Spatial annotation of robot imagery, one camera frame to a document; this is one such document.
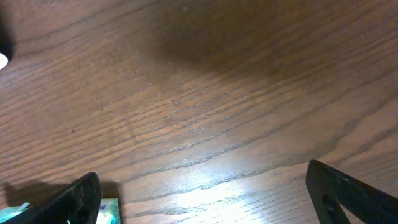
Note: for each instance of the light green snack packet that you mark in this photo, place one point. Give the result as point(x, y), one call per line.
point(108, 212)

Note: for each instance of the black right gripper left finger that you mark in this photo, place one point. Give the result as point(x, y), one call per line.
point(77, 202)

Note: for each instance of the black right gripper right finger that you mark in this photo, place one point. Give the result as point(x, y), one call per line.
point(331, 190)

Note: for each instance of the white barcode scanner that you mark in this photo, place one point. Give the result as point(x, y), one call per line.
point(3, 61)

